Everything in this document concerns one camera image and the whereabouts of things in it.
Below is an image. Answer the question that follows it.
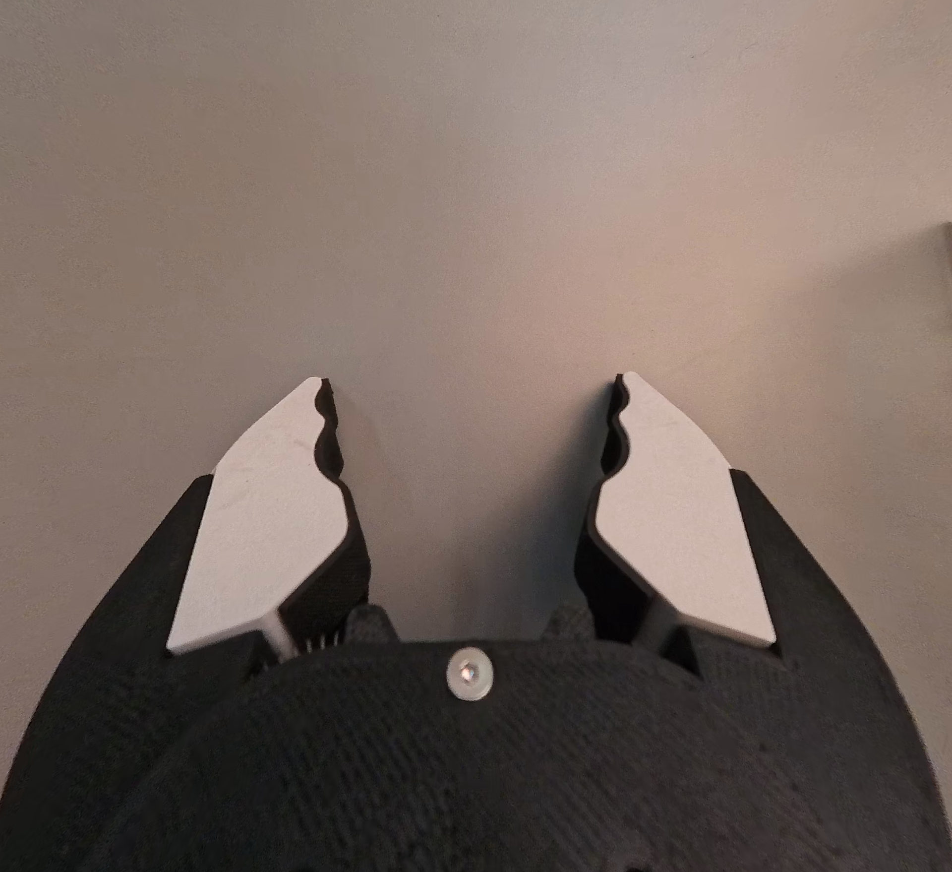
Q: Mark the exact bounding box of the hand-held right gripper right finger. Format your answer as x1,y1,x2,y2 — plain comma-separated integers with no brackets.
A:
584,371,778,653

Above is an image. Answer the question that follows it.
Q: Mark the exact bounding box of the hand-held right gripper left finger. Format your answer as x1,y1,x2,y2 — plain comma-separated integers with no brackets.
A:
164,376,372,661

